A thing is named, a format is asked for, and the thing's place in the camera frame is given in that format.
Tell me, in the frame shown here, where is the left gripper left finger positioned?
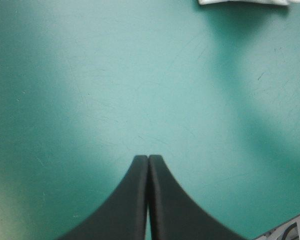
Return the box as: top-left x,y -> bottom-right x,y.
56,154 -> 150,240

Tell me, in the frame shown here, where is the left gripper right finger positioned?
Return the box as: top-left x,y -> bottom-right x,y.
148,154 -> 243,240

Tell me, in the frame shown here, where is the white T-shirt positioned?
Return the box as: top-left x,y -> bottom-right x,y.
198,0 -> 290,6

